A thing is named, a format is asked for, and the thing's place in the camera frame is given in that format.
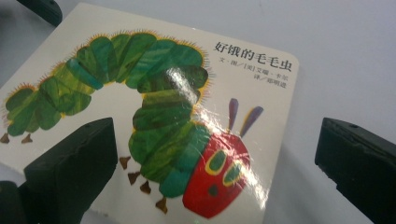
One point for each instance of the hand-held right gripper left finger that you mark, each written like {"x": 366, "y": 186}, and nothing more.
{"x": 71, "y": 171}

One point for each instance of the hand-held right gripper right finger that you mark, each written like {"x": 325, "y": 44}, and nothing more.
{"x": 361, "y": 168}

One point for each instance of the white caterpillar picture book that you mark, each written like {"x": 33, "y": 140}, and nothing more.
{"x": 109, "y": 99}

